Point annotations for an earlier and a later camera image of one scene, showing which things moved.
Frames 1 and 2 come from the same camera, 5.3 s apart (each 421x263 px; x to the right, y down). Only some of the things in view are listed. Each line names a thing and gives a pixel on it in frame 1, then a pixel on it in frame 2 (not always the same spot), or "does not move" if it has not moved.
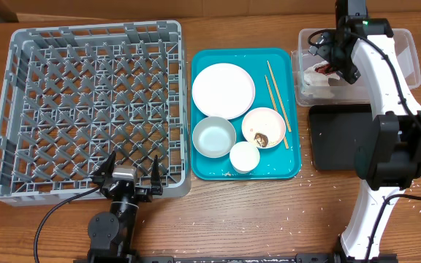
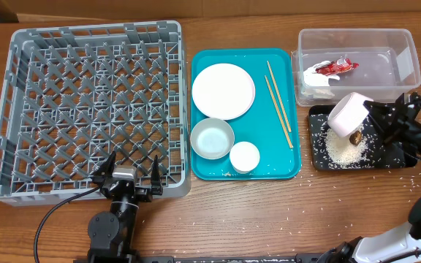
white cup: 244,157 does not move
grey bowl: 214,136 does not move
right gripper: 347,70 to 391,120
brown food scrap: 261,139 to 355,137
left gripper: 127,187 does not move
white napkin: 316,84 does not move
